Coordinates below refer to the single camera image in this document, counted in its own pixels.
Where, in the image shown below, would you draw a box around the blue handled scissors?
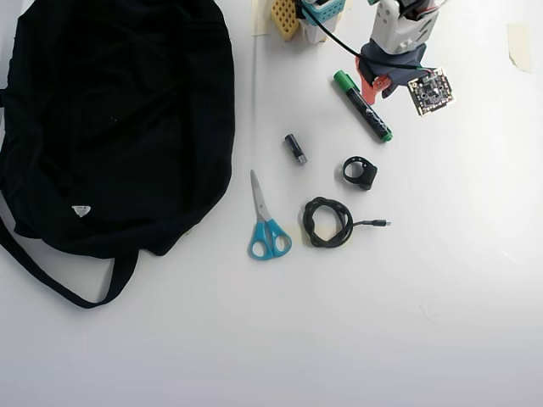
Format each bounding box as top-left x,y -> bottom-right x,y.
247,169 -> 293,260

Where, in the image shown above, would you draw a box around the black coiled USB cable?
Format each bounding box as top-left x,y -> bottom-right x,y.
302,195 -> 392,249

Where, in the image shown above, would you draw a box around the bare camera circuit board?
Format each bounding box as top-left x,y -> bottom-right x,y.
407,69 -> 457,118

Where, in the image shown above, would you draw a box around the green black marker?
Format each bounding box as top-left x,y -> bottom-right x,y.
332,70 -> 394,143

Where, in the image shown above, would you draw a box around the black fabric bag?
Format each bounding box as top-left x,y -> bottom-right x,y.
0,0 -> 237,309

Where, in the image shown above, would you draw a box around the thin black camera cable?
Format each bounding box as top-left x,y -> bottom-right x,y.
296,0 -> 434,75

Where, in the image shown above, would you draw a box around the black ring strap clip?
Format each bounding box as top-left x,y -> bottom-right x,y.
341,154 -> 378,191

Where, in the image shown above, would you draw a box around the torn beige tape strip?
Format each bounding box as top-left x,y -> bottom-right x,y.
507,23 -> 533,75

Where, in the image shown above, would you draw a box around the navy gripper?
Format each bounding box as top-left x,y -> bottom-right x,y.
355,41 -> 430,106

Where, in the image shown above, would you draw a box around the black silver battery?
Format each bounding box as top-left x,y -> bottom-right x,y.
283,133 -> 308,166

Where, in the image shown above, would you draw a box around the red white servo wires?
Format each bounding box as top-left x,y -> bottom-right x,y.
413,0 -> 449,17

